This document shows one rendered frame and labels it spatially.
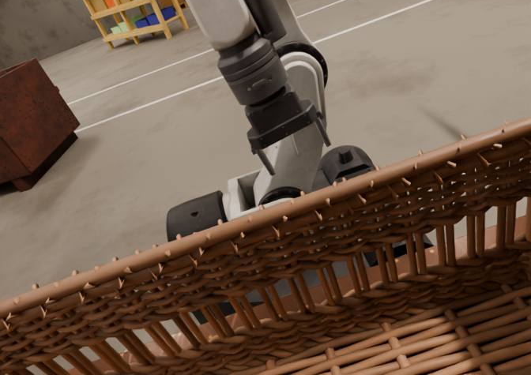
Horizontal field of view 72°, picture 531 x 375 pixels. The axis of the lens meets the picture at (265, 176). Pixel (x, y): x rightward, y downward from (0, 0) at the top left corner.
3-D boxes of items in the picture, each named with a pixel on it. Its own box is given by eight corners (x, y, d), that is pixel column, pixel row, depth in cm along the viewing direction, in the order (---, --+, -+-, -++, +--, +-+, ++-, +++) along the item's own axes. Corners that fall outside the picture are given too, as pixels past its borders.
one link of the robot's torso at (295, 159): (257, 243, 94) (262, 54, 69) (251, 199, 111) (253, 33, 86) (317, 240, 96) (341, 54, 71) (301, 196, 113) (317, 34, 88)
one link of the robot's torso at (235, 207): (240, 256, 96) (221, 220, 89) (236, 211, 113) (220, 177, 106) (314, 231, 94) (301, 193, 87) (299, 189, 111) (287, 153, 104)
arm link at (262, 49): (226, 89, 52) (181, 12, 47) (225, 71, 61) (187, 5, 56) (297, 50, 50) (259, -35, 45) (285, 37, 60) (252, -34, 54)
